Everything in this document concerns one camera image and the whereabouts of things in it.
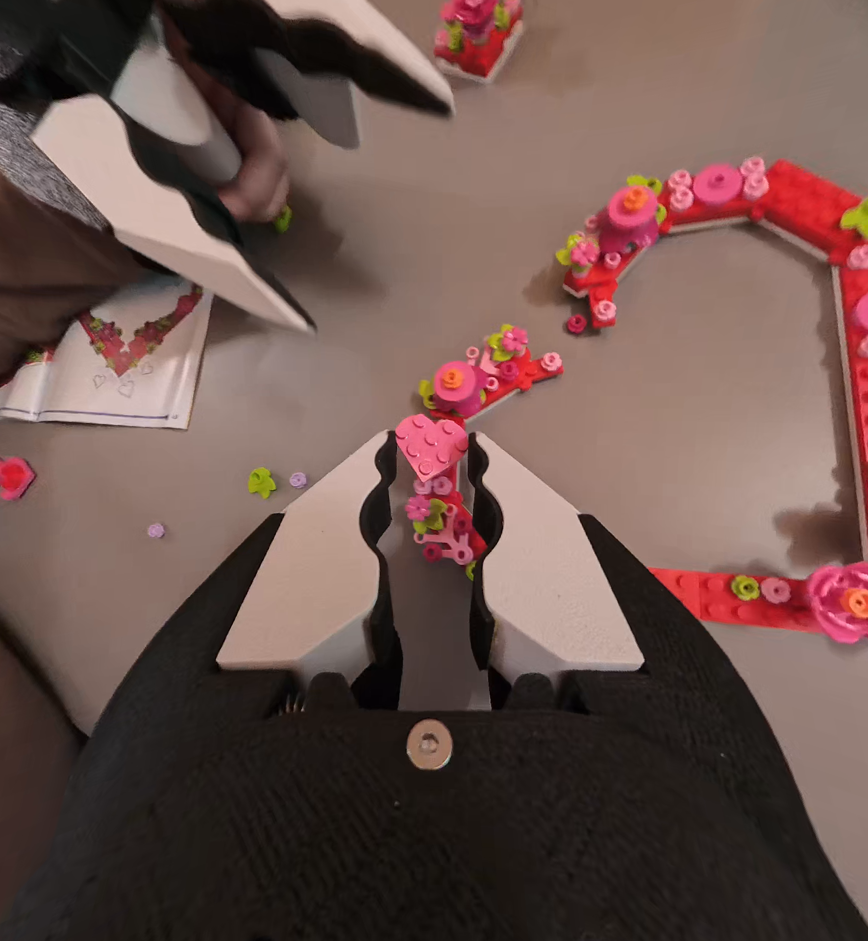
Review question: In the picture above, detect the red and pink lego piece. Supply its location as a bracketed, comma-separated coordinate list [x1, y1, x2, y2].
[0, 452, 37, 501]

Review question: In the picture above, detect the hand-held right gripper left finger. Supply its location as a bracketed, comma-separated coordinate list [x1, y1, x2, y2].
[217, 431, 405, 713]

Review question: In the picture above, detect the large red lego flower frame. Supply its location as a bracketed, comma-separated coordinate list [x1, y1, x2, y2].
[556, 154, 868, 646]

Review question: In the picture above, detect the person's left forearm grey sleeve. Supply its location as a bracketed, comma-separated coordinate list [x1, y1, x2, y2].
[0, 0, 115, 230]

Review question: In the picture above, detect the red lego section with heart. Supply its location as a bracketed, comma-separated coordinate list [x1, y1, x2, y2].
[396, 323, 564, 583]

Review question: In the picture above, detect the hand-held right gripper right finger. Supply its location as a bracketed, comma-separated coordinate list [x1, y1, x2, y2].
[468, 431, 645, 713]

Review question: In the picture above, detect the small red lego flower section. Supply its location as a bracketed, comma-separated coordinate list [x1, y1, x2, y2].
[432, 0, 524, 81]

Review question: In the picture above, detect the person's brown pants leg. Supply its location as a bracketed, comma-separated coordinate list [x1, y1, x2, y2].
[0, 143, 207, 407]

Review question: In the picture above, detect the person's left hand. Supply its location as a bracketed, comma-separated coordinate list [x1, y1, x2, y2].
[173, 40, 294, 223]

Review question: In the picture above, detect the lego instruction booklet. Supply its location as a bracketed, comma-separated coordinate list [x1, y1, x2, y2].
[0, 283, 216, 430]

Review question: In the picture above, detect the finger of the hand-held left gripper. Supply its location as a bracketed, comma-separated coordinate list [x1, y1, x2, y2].
[158, 0, 455, 149]
[31, 94, 317, 333]

